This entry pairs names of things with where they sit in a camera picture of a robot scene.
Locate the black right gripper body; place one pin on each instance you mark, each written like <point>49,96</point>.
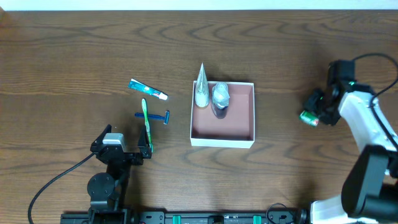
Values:
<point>323,112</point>

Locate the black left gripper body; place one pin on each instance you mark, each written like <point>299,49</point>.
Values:
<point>125,156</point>

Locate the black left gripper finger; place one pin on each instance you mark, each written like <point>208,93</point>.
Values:
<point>99,140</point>
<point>144,145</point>

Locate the green white soap packet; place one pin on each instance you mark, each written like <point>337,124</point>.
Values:
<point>309,118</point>

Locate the white cream tube gold cap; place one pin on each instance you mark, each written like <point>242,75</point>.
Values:
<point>202,94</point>

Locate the clear bottle blue liquid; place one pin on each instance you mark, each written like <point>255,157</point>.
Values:
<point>220,100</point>

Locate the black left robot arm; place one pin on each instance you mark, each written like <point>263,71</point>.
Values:
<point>107,190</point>

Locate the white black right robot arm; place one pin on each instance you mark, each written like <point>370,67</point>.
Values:
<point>364,198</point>

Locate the blue disposable razor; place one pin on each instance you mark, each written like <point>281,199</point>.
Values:
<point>164,118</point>

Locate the green Colgate toothbrush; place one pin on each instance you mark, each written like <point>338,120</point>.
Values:
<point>146,121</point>

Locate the green Colgate toothpaste tube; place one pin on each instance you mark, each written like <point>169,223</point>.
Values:
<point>139,86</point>

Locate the pink cardboard box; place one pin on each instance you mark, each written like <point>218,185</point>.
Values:
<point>236,130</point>

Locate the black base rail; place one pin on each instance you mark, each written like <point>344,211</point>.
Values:
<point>272,216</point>

